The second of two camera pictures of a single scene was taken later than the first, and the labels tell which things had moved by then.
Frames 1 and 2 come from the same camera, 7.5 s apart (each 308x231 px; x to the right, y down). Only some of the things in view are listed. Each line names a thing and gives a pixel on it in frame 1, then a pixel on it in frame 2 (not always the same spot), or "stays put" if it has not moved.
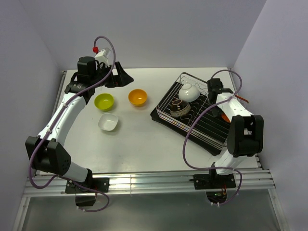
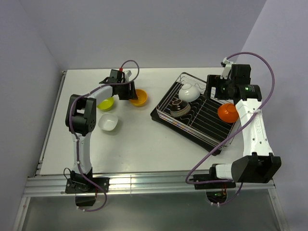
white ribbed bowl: (188, 93) stays put
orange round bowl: (137, 97) stays put
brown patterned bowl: (179, 108) stays put
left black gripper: (122, 79) -> (131, 92)
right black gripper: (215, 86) -> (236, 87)
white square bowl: (108, 121) stays put
